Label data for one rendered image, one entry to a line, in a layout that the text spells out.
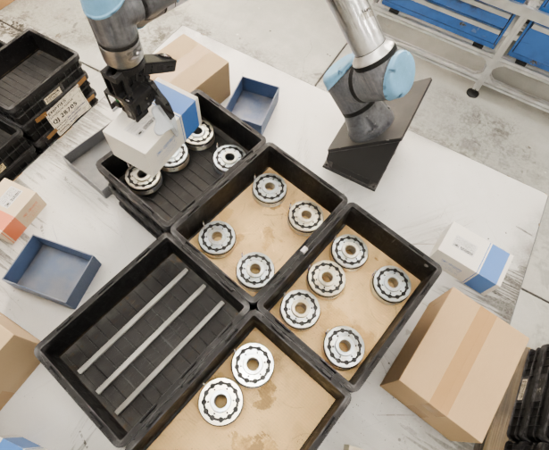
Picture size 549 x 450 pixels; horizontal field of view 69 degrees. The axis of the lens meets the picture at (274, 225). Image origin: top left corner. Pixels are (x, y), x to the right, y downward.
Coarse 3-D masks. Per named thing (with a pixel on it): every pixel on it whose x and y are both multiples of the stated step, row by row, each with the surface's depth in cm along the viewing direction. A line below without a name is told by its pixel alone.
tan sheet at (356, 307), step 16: (320, 256) 112; (368, 256) 113; (384, 256) 114; (304, 272) 110; (352, 272) 111; (368, 272) 111; (304, 288) 108; (352, 288) 109; (368, 288) 109; (320, 304) 106; (336, 304) 106; (352, 304) 107; (368, 304) 107; (384, 304) 107; (400, 304) 107; (320, 320) 104; (336, 320) 105; (352, 320) 105; (368, 320) 105; (384, 320) 105; (304, 336) 102; (320, 336) 102; (368, 336) 103; (320, 352) 101; (368, 352) 101; (352, 368) 99
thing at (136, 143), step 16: (160, 80) 97; (176, 96) 95; (192, 96) 95; (176, 112) 93; (192, 112) 96; (112, 128) 90; (128, 128) 90; (144, 128) 90; (192, 128) 100; (112, 144) 92; (128, 144) 88; (144, 144) 88; (160, 144) 90; (176, 144) 97; (128, 160) 95; (144, 160) 90; (160, 160) 94
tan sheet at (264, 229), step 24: (288, 192) 121; (216, 216) 116; (240, 216) 117; (264, 216) 117; (192, 240) 112; (216, 240) 113; (240, 240) 113; (264, 240) 114; (288, 240) 114; (216, 264) 110
